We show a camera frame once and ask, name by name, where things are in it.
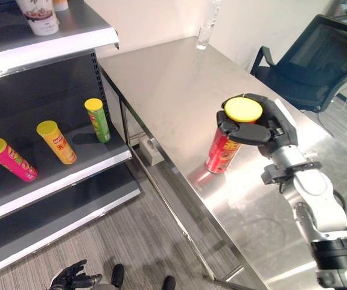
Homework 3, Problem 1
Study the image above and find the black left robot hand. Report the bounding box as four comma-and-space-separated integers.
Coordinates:
49, 259, 103, 290

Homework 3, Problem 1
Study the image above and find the steel table frame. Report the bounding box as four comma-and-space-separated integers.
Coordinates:
100, 65, 258, 290

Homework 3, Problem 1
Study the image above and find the green chips can yellow lid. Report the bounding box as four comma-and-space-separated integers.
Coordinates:
84, 98, 112, 144

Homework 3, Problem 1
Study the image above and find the red chips can yellow lid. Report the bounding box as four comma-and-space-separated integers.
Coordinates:
205, 97, 264, 175

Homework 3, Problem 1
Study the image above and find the dark robot foot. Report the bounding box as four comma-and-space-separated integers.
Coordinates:
162, 275, 176, 290
110, 263, 125, 288

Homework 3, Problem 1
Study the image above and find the clear plastic water bottle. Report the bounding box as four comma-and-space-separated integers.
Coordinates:
196, 0, 221, 51

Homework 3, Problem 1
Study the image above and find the grey metal store shelf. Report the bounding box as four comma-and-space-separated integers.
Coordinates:
0, 0, 142, 280

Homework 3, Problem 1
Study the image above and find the white printed paper cup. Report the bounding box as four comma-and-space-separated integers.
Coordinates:
15, 0, 60, 36

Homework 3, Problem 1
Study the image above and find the black office chair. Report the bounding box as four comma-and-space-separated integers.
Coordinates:
250, 14, 347, 113

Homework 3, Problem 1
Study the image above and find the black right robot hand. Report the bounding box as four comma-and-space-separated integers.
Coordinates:
215, 93, 299, 158

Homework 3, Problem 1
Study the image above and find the pink chips can yellow lid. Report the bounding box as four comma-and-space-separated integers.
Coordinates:
0, 138, 39, 182

